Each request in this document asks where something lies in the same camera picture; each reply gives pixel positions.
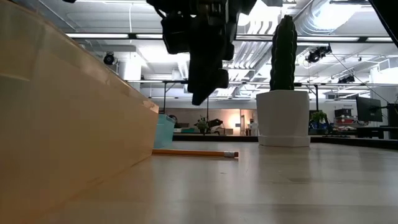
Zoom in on green translucent plastic bin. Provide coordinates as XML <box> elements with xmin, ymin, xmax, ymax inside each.
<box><xmin>153</xmin><ymin>113</ymin><xmax>176</xmax><ymax>149</ymax></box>

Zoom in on white plant pot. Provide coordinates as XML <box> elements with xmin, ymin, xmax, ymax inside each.
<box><xmin>256</xmin><ymin>90</ymin><xmax>312</xmax><ymax>148</ymax></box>

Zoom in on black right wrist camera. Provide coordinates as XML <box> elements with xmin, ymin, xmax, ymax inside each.
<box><xmin>160</xmin><ymin>14</ymin><xmax>191</xmax><ymax>55</ymax></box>

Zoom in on cardboard box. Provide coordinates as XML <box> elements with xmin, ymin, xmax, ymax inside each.
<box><xmin>216</xmin><ymin>126</ymin><xmax>234</xmax><ymax>136</ymax></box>

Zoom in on orange pencil with eraser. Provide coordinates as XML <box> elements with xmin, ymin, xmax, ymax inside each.
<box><xmin>152</xmin><ymin>148</ymin><xmax>239</xmax><ymax>159</ymax></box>

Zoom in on red and white boxes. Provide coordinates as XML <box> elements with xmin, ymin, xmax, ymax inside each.
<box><xmin>334</xmin><ymin>108</ymin><xmax>355</xmax><ymax>125</ymax></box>

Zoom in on dark desk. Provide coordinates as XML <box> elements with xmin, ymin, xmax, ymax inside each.
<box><xmin>356</xmin><ymin>125</ymin><xmax>398</xmax><ymax>140</ymax></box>

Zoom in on long ceiling light strip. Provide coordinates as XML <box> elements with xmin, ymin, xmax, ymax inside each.
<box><xmin>65</xmin><ymin>32</ymin><xmax>398</xmax><ymax>44</ymax></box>

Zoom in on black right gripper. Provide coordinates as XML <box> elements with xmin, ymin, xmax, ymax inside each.
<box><xmin>186</xmin><ymin>0</ymin><xmax>259</xmax><ymax>106</ymax></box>

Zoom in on orange translucent plastic bin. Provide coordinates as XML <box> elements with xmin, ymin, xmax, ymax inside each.
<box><xmin>0</xmin><ymin>0</ymin><xmax>160</xmax><ymax>224</ymax></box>

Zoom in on silver ventilation duct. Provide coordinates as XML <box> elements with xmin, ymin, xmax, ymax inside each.
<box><xmin>294</xmin><ymin>0</ymin><xmax>389</xmax><ymax>35</ymax></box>

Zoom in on green cactus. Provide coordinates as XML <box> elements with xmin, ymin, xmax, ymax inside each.
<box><xmin>269</xmin><ymin>14</ymin><xmax>299</xmax><ymax>91</ymax></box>

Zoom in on small green plant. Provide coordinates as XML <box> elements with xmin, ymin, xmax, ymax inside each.
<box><xmin>196</xmin><ymin>117</ymin><xmax>210</xmax><ymax>134</ymax></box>

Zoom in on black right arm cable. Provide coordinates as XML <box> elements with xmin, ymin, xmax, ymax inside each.
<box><xmin>154</xmin><ymin>4</ymin><xmax>167</xmax><ymax>20</ymax></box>

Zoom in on green leafy plant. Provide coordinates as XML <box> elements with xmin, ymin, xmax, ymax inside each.
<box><xmin>310</xmin><ymin>110</ymin><xmax>327</xmax><ymax>127</ymax></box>

